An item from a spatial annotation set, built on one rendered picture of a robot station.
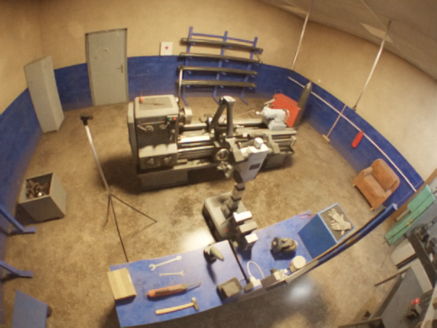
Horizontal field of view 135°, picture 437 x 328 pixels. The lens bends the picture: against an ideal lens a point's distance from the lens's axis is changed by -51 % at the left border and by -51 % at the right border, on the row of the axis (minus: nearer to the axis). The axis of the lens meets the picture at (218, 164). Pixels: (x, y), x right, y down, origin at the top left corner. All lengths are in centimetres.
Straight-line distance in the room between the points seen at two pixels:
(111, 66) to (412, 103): 754
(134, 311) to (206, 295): 58
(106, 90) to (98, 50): 120
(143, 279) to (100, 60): 496
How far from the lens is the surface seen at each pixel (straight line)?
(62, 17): 566
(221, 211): 257
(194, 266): 160
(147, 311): 157
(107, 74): 548
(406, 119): 529
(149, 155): 246
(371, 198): 497
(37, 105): 517
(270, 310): 265
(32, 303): 293
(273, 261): 179
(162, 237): 262
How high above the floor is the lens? 241
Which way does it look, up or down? 43 degrees down
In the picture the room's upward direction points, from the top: 14 degrees clockwise
